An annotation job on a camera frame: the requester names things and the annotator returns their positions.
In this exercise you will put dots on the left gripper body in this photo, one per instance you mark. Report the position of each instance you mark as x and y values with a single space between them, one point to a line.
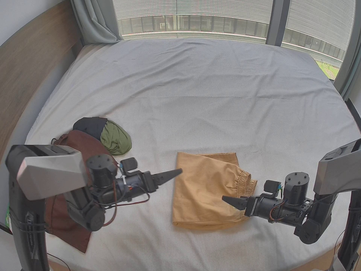
141 183

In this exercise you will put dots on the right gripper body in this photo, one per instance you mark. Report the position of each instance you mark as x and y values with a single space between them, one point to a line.
262 209

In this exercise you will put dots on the tan shorts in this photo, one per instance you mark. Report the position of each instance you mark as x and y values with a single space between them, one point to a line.
203 190

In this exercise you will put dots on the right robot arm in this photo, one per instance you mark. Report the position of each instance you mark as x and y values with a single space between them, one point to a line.
296 188

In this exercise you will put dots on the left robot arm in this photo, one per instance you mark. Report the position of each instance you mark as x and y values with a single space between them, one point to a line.
50 174

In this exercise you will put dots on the bed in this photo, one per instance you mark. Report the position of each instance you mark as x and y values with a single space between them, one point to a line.
211 94

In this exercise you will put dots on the green garment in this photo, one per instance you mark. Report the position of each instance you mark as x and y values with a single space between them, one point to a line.
115 137

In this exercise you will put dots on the brown garment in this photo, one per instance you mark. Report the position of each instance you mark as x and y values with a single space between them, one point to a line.
81 142

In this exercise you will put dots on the black garment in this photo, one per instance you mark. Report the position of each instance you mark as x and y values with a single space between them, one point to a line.
87 127

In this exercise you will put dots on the grey-green curtain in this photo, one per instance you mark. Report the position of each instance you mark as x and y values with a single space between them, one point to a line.
90 15
352 66

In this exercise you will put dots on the window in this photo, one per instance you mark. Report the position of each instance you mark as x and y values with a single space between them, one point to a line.
197 4

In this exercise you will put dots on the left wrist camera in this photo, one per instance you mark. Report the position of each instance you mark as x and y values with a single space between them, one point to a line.
129 164

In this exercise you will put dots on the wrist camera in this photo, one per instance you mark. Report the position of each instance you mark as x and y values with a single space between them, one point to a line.
129 164
272 188

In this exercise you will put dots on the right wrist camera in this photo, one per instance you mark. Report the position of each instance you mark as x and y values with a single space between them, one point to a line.
272 188

